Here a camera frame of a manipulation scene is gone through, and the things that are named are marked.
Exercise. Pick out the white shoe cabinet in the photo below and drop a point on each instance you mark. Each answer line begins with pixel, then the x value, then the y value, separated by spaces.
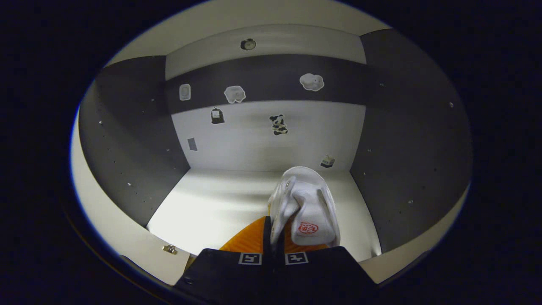
pixel 262 144

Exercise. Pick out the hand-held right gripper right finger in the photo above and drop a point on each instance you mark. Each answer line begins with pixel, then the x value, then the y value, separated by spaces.
pixel 330 275

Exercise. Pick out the white cabinet shelf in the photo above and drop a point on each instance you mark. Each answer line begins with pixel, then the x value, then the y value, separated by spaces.
pixel 254 12
pixel 211 207

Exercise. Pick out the metal door hinge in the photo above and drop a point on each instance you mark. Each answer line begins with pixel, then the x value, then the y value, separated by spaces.
pixel 169 249

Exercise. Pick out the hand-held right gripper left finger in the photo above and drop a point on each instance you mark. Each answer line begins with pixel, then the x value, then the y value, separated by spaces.
pixel 267 235

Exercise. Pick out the white shoe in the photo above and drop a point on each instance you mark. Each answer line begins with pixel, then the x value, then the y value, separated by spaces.
pixel 311 203

